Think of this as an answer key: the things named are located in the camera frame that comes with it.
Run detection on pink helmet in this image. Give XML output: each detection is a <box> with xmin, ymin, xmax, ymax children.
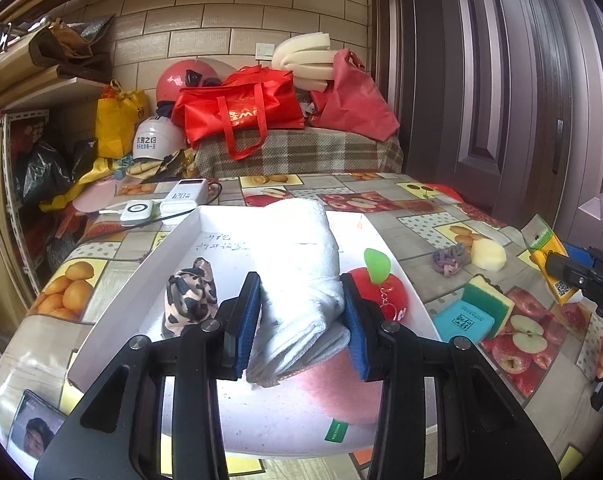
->
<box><xmin>156</xmin><ymin>59</ymin><xmax>222</xmax><ymax>111</ymax></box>

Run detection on photo card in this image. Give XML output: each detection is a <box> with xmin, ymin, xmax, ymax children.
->
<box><xmin>6</xmin><ymin>389</ymin><xmax>67</xmax><ymax>466</ymax></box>

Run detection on yellow green scouring sponge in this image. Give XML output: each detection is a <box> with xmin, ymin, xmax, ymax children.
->
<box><xmin>461</xmin><ymin>275</ymin><xmax>516</xmax><ymax>338</ymax></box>

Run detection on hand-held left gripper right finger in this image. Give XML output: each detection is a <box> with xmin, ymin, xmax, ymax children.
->
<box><xmin>340</xmin><ymin>272</ymin><xmax>562</xmax><ymax>480</ymax></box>

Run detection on red tote bag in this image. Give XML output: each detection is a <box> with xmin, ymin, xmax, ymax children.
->
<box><xmin>170</xmin><ymin>65</ymin><xmax>306</xmax><ymax>161</ymax></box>

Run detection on white foam roll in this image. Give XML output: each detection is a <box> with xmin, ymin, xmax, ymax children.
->
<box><xmin>272</xmin><ymin>35</ymin><xmax>338</xmax><ymax>93</ymax></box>

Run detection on beige hat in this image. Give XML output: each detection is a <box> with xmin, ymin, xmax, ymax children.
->
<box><xmin>196</xmin><ymin>56</ymin><xmax>237</xmax><ymax>83</ymax></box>

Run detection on pale yellow foam sponge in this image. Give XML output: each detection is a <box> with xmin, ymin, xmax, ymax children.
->
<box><xmin>470</xmin><ymin>238</ymin><xmax>507</xmax><ymax>273</ymax></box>

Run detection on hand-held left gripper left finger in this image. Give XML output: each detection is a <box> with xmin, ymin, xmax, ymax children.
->
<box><xmin>34</xmin><ymin>271</ymin><xmax>262</xmax><ymax>480</ymax></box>

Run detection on grey blue braided hair tie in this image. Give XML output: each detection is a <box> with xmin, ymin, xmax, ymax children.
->
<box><xmin>433</xmin><ymin>244</ymin><xmax>467</xmax><ymax>277</ymax></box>

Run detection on pink visor hat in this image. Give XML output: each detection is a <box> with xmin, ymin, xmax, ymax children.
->
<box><xmin>72</xmin><ymin>179</ymin><xmax>118</xmax><ymax>214</ymax></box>

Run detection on thin black cable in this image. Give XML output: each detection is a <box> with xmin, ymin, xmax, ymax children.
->
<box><xmin>154</xmin><ymin>178</ymin><xmax>223</xmax><ymax>226</ymax></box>

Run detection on black plastic bag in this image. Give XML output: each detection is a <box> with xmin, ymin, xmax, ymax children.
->
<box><xmin>16</xmin><ymin>140</ymin><xmax>72</xmax><ymax>207</ymax></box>
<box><xmin>72</xmin><ymin>137</ymin><xmax>100</xmax><ymax>181</ymax></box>

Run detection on brown folded bags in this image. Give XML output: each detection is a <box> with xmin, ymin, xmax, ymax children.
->
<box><xmin>29</xmin><ymin>16</ymin><xmax>116</xmax><ymax>81</ymax></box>

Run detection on white helmet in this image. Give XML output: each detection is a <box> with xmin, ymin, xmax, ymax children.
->
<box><xmin>132</xmin><ymin>115</ymin><xmax>188</xmax><ymax>163</ymax></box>

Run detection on red plastic bag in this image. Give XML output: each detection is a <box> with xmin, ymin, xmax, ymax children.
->
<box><xmin>309</xmin><ymin>49</ymin><xmax>401</xmax><ymax>143</ymax></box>

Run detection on yellow shopping bag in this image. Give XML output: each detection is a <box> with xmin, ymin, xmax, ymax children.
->
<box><xmin>96</xmin><ymin>80</ymin><xmax>148</xmax><ymax>159</ymax></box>

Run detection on dark foil bag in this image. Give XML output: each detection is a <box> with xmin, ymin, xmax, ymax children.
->
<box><xmin>79</xmin><ymin>14</ymin><xmax>116</xmax><ymax>43</ymax></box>

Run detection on leopard print scrunchie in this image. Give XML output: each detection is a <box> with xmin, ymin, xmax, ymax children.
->
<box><xmin>162</xmin><ymin>257</ymin><xmax>218</xmax><ymax>338</ymax></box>

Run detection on brown plaid cloth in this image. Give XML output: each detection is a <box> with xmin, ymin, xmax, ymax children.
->
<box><xmin>194</xmin><ymin>126</ymin><xmax>405</xmax><ymax>179</ymax></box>

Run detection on small white power bank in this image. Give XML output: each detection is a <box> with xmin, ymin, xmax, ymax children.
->
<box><xmin>120</xmin><ymin>200</ymin><xmax>156</xmax><ymax>227</ymax></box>

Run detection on wooden shelf boards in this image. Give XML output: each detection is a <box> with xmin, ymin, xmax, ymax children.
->
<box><xmin>0</xmin><ymin>55</ymin><xmax>112</xmax><ymax>111</ymax></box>

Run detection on white towel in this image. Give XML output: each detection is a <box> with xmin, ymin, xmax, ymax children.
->
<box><xmin>246</xmin><ymin>198</ymin><xmax>349</xmax><ymax>388</ymax></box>

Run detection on teal tissue pack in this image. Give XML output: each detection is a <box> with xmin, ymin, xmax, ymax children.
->
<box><xmin>434</xmin><ymin>300</ymin><xmax>496</xmax><ymax>345</ymax></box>

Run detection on white metal rack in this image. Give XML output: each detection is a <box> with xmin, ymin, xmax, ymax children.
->
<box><xmin>0</xmin><ymin>109</ymin><xmax>52</xmax><ymax>281</ymax></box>

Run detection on large white power bank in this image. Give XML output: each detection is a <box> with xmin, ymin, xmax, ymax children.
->
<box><xmin>159</xmin><ymin>178</ymin><xmax>206</xmax><ymax>218</ymax></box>

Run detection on yellow green paper packet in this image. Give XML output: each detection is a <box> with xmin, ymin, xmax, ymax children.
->
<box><xmin>524</xmin><ymin>214</ymin><xmax>582</xmax><ymax>306</ymax></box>

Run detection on pink fluffy cloth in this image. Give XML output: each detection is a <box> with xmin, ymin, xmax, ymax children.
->
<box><xmin>282</xmin><ymin>352</ymin><xmax>382</xmax><ymax>441</ymax></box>

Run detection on red apple plush keychain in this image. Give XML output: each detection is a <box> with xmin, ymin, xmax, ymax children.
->
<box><xmin>344</xmin><ymin>248</ymin><xmax>407</xmax><ymax>323</ymax></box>

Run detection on yellow black patterned cloth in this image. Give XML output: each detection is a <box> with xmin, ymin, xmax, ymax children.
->
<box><xmin>126</xmin><ymin>152</ymin><xmax>192</xmax><ymax>183</ymax></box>

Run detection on white tray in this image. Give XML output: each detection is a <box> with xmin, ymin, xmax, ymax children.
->
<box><xmin>68</xmin><ymin>205</ymin><xmax>442</xmax><ymax>461</ymax></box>

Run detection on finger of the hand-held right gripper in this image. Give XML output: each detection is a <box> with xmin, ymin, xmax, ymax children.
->
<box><xmin>546</xmin><ymin>251</ymin><xmax>603</xmax><ymax>302</ymax></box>

